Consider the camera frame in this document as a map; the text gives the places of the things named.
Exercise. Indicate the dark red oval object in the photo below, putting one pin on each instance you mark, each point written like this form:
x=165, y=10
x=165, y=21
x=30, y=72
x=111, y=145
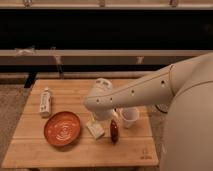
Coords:
x=114, y=131

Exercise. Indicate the wooden table board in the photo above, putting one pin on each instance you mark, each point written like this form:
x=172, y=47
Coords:
x=29, y=149

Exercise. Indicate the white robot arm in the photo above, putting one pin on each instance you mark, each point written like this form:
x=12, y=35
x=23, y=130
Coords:
x=187, y=86

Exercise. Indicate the white tube bottle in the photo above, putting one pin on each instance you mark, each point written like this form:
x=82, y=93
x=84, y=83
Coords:
x=45, y=103

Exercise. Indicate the white ceramic cup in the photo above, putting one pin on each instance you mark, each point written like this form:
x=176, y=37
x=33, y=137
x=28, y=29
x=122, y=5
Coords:
x=129, y=116

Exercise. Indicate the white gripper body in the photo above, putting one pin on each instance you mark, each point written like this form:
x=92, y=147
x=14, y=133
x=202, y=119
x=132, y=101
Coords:
x=104, y=114

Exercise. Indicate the white sponge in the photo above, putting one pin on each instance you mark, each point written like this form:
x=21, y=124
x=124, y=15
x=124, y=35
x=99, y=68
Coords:
x=95, y=129

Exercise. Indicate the metal rail shelf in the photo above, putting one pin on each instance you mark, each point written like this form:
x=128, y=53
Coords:
x=34, y=57

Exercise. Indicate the orange ceramic bowl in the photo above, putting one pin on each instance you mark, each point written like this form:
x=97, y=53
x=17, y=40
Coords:
x=62, y=129

